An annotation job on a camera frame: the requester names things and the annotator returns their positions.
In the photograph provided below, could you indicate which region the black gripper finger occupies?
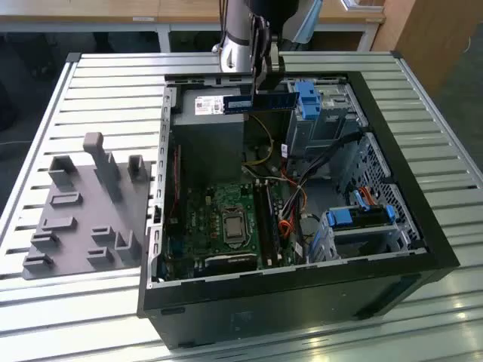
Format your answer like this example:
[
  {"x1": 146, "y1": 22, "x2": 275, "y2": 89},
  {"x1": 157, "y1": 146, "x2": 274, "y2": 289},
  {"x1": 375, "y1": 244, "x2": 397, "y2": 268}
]
[
  {"x1": 263, "y1": 35, "x2": 285, "y2": 94},
  {"x1": 250, "y1": 15, "x2": 271, "y2": 94}
]

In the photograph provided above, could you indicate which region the blue RAM stick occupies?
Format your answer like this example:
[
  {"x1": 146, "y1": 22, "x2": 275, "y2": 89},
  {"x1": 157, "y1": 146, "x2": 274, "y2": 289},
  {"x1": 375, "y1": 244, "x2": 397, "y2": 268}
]
[{"x1": 223, "y1": 92, "x2": 296, "y2": 115}]

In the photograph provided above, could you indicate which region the black RAM slot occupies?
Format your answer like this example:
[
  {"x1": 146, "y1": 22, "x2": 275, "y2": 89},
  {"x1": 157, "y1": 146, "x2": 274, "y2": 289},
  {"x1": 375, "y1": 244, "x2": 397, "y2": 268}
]
[{"x1": 252, "y1": 179, "x2": 274, "y2": 269}]

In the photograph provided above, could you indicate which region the blue drive bay latch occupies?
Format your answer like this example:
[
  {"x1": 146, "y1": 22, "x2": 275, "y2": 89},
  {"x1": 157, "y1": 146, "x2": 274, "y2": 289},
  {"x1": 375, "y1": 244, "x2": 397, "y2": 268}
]
[{"x1": 294, "y1": 80, "x2": 322, "y2": 121}]

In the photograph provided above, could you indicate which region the metal drive cage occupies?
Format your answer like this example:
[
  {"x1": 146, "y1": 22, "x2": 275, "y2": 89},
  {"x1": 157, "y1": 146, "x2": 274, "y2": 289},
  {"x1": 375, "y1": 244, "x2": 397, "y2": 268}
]
[{"x1": 283, "y1": 77, "x2": 370, "y2": 161}]

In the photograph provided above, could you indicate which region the grey power supply unit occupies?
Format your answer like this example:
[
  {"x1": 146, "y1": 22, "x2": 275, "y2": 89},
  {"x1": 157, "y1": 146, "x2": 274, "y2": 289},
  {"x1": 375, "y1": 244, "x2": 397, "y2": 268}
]
[{"x1": 171, "y1": 88, "x2": 247, "y2": 186}]

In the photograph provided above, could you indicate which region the wooden cabinet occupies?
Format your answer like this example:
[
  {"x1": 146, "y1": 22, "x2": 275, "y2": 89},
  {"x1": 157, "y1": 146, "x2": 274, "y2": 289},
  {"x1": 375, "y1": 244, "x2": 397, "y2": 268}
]
[{"x1": 371, "y1": 0, "x2": 483, "y2": 100}]

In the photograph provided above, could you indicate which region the blue disk carrier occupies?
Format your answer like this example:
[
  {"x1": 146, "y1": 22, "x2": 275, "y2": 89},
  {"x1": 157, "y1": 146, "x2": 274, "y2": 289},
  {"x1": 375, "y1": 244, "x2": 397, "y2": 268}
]
[{"x1": 325, "y1": 205, "x2": 397, "y2": 229}]

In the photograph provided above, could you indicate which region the silver CPU in socket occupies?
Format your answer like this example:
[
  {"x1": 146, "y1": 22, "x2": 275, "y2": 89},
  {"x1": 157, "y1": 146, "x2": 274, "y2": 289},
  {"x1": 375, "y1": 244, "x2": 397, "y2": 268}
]
[{"x1": 220, "y1": 205, "x2": 248, "y2": 247}]

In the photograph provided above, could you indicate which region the green motherboard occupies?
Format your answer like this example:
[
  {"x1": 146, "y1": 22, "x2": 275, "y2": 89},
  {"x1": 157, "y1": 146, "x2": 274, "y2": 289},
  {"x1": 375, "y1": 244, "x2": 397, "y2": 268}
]
[{"x1": 161, "y1": 179, "x2": 303, "y2": 282}]

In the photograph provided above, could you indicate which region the metal disk bay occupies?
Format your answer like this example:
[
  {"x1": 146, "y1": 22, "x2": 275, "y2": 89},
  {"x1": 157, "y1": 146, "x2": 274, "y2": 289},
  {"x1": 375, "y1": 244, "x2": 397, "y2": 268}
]
[{"x1": 306, "y1": 205, "x2": 424, "y2": 265}]

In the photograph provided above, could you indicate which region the black heatsink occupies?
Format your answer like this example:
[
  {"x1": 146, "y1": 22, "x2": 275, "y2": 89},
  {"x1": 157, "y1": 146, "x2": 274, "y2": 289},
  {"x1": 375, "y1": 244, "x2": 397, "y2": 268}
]
[{"x1": 203, "y1": 250, "x2": 258, "y2": 275}]

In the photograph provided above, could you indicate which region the grey parts rack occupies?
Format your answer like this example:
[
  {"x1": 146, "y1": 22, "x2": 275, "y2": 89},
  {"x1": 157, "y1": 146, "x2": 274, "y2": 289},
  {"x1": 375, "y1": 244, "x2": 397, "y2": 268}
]
[{"x1": 21, "y1": 131, "x2": 158, "y2": 282}]

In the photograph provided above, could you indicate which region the black PC case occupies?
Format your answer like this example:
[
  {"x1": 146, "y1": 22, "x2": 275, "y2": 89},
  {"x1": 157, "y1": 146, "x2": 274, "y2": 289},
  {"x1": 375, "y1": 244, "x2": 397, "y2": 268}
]
[{"x1": 136, "y1": 69, "x2": 460, "y2": 350}]

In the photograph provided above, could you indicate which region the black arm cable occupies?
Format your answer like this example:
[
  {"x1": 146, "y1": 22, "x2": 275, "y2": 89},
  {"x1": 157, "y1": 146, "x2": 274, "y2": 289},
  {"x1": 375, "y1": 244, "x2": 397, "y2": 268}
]
[{"x1": 217, "y1": 0, "x2": 229, "y2": 54}]

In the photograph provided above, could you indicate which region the yellow wire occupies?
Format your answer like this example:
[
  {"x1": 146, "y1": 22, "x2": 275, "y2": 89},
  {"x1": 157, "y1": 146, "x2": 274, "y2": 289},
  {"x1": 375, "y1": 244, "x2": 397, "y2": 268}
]
[{"x1": 241, "y1": 114, "x2": 275, "y2": 167}]

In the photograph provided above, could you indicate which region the thick black cable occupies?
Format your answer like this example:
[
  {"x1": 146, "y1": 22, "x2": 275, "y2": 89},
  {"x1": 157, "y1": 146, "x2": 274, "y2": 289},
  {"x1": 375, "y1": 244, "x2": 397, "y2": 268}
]
[{"x1": 293, "y1": 130, "x2": 364, "y2": 189}]

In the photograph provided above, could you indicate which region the blue flat data cable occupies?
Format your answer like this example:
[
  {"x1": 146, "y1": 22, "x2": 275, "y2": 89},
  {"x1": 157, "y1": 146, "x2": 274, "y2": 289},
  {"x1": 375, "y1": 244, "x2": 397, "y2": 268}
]
[{"x1": 353, "y1": 189, "x2": 370, "y2": 213}]

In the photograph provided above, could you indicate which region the orange wire bundle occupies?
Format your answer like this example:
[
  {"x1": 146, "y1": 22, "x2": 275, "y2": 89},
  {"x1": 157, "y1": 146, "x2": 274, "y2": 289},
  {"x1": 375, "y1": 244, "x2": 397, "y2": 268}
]
[{"x1": 278, "y1": 176, "x2": 309, "y2": 239}]

